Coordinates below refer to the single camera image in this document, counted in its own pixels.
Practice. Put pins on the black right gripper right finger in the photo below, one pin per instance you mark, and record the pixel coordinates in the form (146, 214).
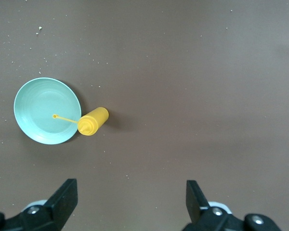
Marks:
(207, 216)

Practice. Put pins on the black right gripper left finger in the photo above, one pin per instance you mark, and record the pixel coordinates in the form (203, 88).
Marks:
(50, 211)

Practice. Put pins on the yellow mustard squeeze bottle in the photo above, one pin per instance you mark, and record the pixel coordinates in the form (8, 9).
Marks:
(94, 121)

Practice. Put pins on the pale green plate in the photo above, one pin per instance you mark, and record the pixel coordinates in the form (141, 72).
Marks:
(38, 106)

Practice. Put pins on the brown table cloth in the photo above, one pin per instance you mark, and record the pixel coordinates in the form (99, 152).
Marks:
(183, 72)

